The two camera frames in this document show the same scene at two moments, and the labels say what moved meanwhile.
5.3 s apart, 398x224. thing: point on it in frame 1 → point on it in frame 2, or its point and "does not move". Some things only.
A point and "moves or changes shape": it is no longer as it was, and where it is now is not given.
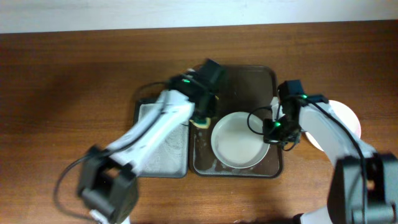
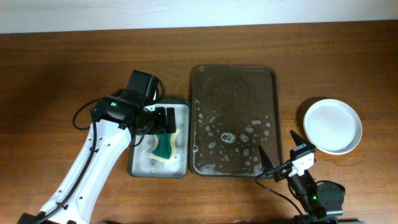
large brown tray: x=243 y=88 does not move
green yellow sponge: x=203 y=124 → x=165 y=147
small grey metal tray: x=171 y=161 does not move
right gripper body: x=279 y=131 → x=282 y=173
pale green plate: x=237 y=140 moves or changes shape
